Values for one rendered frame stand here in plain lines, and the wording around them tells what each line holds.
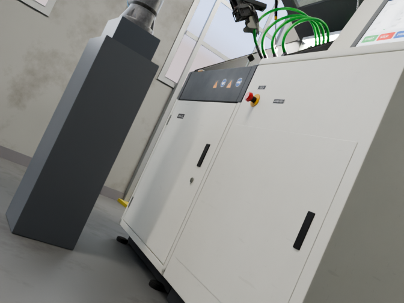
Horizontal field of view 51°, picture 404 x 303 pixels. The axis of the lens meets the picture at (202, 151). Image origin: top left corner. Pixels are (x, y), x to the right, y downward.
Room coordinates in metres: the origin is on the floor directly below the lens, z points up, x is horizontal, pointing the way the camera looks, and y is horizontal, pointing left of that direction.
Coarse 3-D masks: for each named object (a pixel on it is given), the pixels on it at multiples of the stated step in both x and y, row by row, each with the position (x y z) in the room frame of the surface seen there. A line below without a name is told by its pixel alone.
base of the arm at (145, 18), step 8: (128, 8) 1.68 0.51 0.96; (136, 8) 1.67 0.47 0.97; (144, 8) 1.67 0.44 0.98; (152, 8) 1.69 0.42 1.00; (120, 16) 1.68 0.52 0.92; (128, 16) 1.66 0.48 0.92; (136, 16) 1.66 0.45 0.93; (144, 16) 1.67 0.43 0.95; (152, 16) 1.70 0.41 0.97; (136, 24) 1.65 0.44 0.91; (144, 24) 1.67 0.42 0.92; (152, 24) 1.72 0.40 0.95; (152, 32) 1.72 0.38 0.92
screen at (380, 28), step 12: (384, 0) 1.63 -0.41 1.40; (396, 0) 1.56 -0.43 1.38; (384, 12) 1.58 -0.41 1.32; (396, 12) 1.52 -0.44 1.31; (372, 24) 1.59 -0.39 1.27; (384, 24) 1.53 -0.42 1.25; (396, 24) 1.47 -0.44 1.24; (360, 36) 1.60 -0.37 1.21; (372, 36) 1.54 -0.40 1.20; (384, 36) 1.48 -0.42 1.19; (396, 36) 1.43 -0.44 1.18
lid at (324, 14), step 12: (288, 0) 2.36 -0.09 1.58; (300, 0) 2.31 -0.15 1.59; (312, 0) 2.23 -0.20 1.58; (324, 0) 2.16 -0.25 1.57; (336, 0) 2.07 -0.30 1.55; (348, 0) 2.01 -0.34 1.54; (360, 0) 1.95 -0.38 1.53; (288, 12) 2.43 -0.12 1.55; (312, 12) 2.27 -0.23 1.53; (324, 12) 2.19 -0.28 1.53; (336, 12) 2.12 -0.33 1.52; (348, 12) 2.06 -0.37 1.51; (300, 24) 2.41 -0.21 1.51; (336, 24) 2.18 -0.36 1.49; (300, 36) 2.48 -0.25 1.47
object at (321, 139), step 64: (320, 64) 1.28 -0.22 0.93; (384, 64) 1.05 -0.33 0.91; (256, 128) 1.45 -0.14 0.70; (320, 128) 1.17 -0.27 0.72; (384, 128) 1.00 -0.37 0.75; (256, 192) 1.31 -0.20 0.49; (320, 192) 1.07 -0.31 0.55; (384, 192) 1.03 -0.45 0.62; (192, 256) 1.48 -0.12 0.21; (256, 256) 1.19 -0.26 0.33; (320, 256) 1.00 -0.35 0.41; (384, 256) 1.07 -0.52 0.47
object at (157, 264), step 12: (156, 144) 2.24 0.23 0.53; (216, 156) 1.63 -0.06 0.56; (144, 168) 2.25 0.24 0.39; (204, 180) 1.63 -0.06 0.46; (192, 204) 1.64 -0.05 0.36; (180, 228) 1.64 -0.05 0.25; (120, 240) 2.18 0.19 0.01; (132, 240) 2.20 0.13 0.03; (144, 252) 1.84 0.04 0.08; (156, 264) 1.70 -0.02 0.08; (156, 276) 1.82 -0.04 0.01; (156, 288) 1.67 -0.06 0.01; (168, 288) 1.69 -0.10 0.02
